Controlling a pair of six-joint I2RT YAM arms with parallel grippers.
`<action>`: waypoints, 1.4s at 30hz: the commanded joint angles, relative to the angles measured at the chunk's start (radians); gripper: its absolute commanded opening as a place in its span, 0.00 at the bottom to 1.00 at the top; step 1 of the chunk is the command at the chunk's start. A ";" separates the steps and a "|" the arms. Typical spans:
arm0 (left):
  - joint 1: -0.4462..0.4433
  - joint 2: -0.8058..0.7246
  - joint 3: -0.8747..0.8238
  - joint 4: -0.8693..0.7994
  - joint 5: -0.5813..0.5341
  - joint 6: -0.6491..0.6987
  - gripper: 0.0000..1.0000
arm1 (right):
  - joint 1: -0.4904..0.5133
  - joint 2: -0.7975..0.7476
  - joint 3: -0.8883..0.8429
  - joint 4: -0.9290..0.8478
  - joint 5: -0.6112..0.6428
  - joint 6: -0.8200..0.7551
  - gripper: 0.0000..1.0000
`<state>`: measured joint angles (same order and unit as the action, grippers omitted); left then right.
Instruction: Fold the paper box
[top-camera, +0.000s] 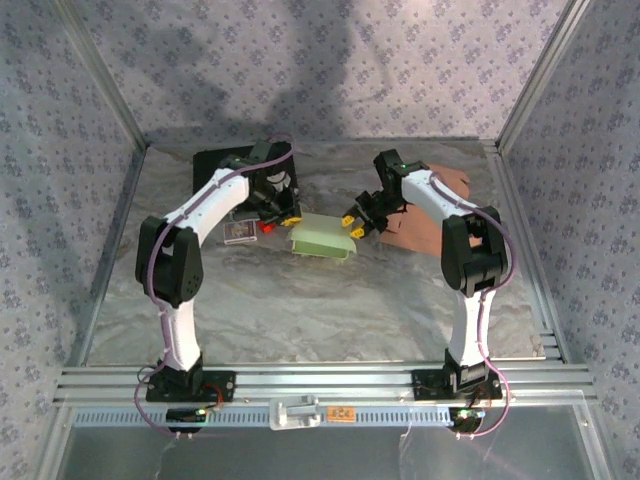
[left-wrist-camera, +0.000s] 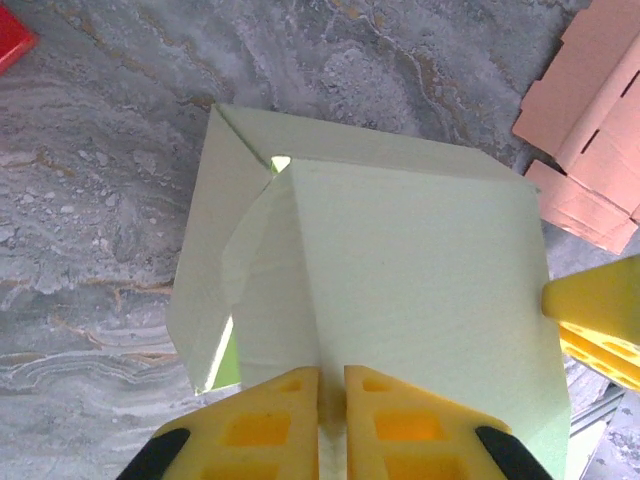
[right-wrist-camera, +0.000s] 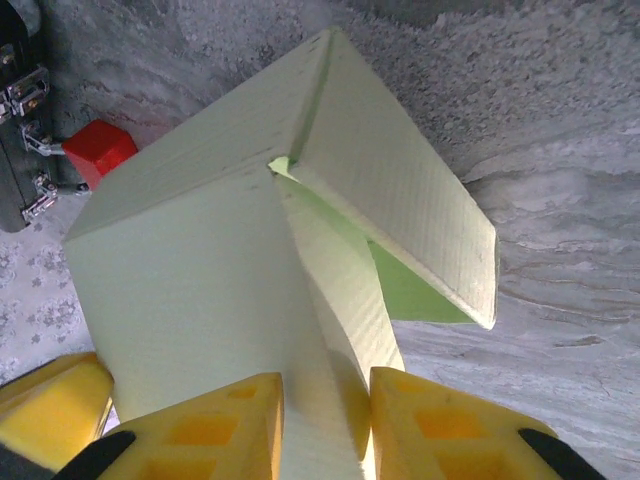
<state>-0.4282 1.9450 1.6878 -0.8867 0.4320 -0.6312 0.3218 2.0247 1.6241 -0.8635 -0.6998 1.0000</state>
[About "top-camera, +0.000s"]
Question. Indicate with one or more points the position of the light green paper box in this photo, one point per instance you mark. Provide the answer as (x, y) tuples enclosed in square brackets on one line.
[(320, 235)]

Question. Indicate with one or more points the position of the orange cardboard box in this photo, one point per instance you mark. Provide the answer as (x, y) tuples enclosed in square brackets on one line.
[(415, 235)]

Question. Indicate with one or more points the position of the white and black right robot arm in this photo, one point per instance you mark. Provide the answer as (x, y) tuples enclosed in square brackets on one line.
[(420, 192)]

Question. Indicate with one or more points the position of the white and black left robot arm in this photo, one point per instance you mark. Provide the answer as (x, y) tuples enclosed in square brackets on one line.
[(215, 195)]

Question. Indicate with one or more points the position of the small red block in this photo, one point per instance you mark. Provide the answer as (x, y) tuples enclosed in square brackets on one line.
[(268, 229)]

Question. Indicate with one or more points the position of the small printed card pack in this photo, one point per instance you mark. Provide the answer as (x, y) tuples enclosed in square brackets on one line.
[(240, 231)]

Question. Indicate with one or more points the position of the black hard case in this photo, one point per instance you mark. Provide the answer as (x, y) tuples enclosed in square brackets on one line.
[(205, 170)]

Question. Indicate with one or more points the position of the orange label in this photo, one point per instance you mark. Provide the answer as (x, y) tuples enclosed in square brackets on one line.
[(341, 414)]

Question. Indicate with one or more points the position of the right control board green light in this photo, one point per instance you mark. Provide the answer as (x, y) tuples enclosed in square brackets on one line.
[(465, 417)]

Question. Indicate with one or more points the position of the control board green light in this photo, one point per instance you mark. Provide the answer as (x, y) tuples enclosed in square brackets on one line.
[(185, 415), (465, 417)]

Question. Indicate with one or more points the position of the left control board green light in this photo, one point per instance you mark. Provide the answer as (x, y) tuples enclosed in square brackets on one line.
[(185, 415)]

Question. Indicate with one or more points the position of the grey metal sheet panel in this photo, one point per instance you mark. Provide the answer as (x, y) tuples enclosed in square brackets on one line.
[(325, 455)]

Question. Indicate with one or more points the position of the aluminium right side rail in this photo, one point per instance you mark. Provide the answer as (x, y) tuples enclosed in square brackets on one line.
[(512, 200)]

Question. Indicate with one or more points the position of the aluminium left side rail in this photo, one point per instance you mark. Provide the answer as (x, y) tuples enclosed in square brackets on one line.
[(119, 235)]

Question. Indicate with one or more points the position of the aluminium front frame rail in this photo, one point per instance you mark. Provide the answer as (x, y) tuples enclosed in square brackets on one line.
[(325, 382)]

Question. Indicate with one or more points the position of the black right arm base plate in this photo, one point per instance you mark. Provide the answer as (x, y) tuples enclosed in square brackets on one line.
[(425, 385)]

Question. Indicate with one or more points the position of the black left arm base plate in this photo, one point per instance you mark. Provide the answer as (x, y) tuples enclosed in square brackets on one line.
[(220, 385)]

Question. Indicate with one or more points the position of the white plastic bracket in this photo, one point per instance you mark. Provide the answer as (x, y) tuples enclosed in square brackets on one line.
[(292, 415)]

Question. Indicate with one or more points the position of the aluminium right frame post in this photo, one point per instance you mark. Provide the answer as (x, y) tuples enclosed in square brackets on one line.
[(540, 75)]

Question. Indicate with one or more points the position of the aluminium frame post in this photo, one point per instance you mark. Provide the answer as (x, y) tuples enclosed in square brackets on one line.
[(540, 75), (102, 75)]

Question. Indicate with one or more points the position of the aluminium left frame post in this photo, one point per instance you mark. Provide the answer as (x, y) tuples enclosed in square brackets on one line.
[(102, 75)]

